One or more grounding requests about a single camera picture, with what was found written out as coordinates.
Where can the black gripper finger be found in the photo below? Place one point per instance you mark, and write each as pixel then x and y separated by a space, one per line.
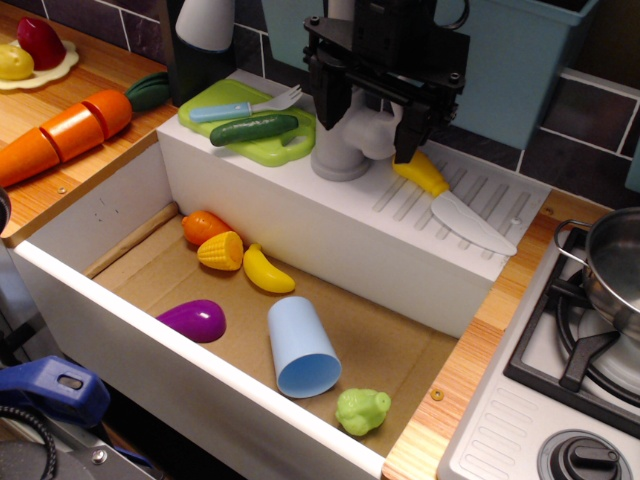
pixel 418 119
pixel 331 87

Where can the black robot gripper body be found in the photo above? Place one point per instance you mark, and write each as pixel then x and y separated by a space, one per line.
pixel 400 51

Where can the grey toy faucet with lever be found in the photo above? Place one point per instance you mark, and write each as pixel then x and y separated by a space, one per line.
pixel 364 134

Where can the green plastic cutting board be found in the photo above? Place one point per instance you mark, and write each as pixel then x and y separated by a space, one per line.
pixel 271 152

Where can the green toy cucumber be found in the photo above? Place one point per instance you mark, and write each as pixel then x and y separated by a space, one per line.
pixel 253 128

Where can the orange toy carrot half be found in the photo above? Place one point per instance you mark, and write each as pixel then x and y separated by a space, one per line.
pixel 200 226

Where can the yellow toy banana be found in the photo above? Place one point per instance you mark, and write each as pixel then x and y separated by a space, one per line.
pixel 263 274

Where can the yellow toy corn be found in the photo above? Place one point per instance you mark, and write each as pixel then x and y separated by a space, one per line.
pixel 223 252

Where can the black stove grate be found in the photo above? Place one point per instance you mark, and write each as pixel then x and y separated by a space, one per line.
pixel 569 360

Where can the white toy sink basin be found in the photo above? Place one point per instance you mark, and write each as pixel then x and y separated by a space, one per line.
pixel 235 301

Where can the steel pot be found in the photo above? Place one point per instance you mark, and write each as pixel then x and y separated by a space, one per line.
pixel 610 269

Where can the cream scalloped plate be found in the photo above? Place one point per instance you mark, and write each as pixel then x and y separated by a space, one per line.
pixel 40 78

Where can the large orange wooden carrot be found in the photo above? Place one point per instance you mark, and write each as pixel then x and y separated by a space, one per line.
pixel 80 128

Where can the light blue plastic cup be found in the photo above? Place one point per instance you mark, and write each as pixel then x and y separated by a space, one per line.
pixel 305 362

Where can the purple toy eggplant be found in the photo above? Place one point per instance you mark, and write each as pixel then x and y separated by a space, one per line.
pixel 202 321

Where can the red toy fruit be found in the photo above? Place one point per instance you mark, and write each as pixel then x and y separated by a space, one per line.
pixel 38 38

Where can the light green toy vegetable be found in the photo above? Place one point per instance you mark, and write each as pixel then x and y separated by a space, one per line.
pixel 360 411

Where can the yellow toy potato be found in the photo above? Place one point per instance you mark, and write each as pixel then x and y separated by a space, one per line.
pixel 16 63

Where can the black stove knob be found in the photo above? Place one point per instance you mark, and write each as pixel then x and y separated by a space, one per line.
pixel 580 456

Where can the blue clamp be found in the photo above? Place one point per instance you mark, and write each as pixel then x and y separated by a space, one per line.
pixel 58 388

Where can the yellow handled toy knife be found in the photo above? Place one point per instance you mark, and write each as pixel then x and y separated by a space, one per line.
pixel 451 210

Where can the blue handled grey fork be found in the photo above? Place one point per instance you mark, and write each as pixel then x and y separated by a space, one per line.
pixel 245 109

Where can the teal wall bin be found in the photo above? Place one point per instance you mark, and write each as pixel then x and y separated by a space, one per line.
pixel 517 49

